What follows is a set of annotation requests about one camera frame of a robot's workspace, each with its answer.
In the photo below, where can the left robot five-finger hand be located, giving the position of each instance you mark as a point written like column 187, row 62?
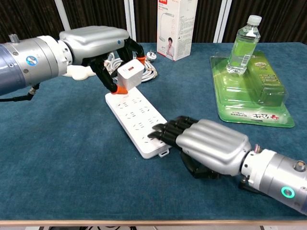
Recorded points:
column 96, row 40

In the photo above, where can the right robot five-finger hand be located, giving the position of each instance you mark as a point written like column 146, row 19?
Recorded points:
column 211, row 143

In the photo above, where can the white cube charger plug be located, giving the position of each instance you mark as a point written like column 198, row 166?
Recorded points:
column 130, row 77

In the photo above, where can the white power strip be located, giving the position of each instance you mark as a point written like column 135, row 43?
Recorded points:
column 134, row 117

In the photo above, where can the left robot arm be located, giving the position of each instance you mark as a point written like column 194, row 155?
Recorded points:
column 28, row 62

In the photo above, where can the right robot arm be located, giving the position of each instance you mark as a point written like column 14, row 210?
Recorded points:
column 275, row 175

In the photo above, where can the dark slatted divider screen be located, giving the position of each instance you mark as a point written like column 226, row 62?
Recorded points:
column 275, row 19
column 206, row 19
column 28, row 16
column 96, row 14

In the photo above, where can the green blister package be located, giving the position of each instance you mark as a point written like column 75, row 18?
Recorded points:
column 239, row 103

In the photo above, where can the white lamp carton box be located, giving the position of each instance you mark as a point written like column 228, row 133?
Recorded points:
column 177, row 28

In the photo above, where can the clear water bottle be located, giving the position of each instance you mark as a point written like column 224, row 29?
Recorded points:
column 243, row 48

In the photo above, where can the blue felt table mat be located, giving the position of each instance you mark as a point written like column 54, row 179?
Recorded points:
column 60, row 143

